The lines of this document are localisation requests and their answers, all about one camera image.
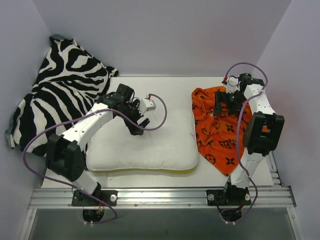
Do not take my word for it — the aluminium mounting rail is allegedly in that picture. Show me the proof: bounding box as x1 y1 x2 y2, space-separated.
28 187 295 210

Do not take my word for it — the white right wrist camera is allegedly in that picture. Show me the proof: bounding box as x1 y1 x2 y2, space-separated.
225 76 239 94

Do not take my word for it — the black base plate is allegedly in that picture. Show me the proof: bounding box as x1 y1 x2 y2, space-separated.
206 188 252 207
71 189 118 207

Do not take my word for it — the white pillow yellow side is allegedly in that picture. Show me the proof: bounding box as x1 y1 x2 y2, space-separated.
86 107 198 172

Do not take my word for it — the orange patterned pillowcase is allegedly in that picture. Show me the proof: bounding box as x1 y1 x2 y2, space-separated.
191 86 239 176

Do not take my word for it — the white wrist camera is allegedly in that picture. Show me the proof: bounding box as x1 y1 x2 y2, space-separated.
225 76 239 94
138 98 157 115

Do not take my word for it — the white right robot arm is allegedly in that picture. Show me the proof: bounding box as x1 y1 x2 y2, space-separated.
213 73 285 206

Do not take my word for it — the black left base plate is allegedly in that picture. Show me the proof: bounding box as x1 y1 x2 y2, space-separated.
71 189 118 207

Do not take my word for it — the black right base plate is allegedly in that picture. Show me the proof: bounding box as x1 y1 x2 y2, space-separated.
206 188 252 207

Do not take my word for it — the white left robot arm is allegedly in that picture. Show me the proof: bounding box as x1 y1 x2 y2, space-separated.
46 84 156 206

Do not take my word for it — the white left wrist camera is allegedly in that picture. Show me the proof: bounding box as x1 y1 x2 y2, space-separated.
138 98 157 115

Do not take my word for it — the zebra print pillow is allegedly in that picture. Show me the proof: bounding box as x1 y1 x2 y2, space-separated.
4 34 119 151

